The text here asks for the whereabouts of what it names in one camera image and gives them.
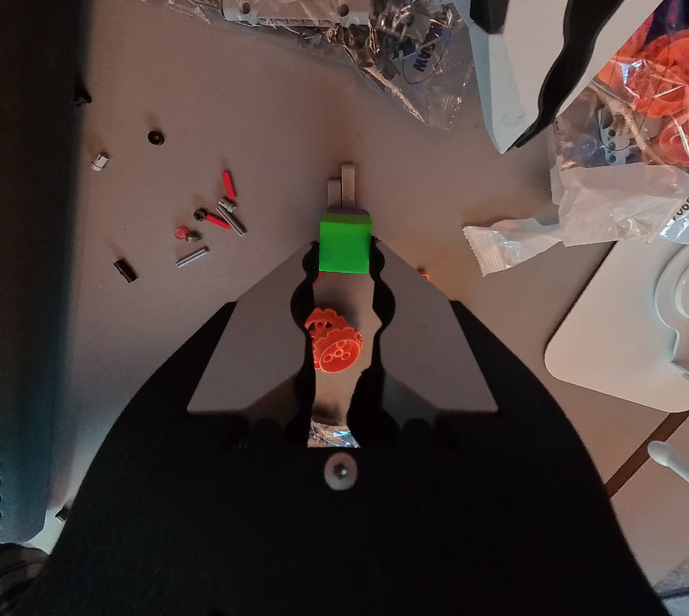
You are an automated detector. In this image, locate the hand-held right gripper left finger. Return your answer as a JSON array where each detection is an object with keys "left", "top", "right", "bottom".
[{"left": 186, "top": 243, "right": 319, "bottom": 415}]

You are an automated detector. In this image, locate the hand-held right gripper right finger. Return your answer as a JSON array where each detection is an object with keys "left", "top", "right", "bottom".
[{"left": 370, "top": 238, "right": 498, "bottom": 416}]

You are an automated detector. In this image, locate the clear bag of orange gears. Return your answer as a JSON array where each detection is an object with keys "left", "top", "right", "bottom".
[{"left": 548, "top": 0, "right": 689, "bottom": 186}]

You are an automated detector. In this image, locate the green foam cube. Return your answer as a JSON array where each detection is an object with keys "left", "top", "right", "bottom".
[{"left": 319, "top": 212, "right": 374, "bottom": 274}]

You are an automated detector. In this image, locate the orange gear stack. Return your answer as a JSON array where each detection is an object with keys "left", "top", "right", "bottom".
[{"left": 304, "top": 308, "right": 362, "bottom": 374}]

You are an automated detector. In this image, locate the small clear bag of parts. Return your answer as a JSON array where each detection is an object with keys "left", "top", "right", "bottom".
[{"left": 308, "top": 416, "right": 360, "bottom": 449}]

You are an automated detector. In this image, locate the white metal stand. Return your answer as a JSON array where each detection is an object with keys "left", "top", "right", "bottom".
[{"left": 544, "top": 242, "right": 689, "bottom": 415}]

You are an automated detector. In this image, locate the white tipped wire rod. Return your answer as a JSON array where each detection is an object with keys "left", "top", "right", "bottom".
[{"left": 647, "top": 440, "right": 689, "bottom": 483}]

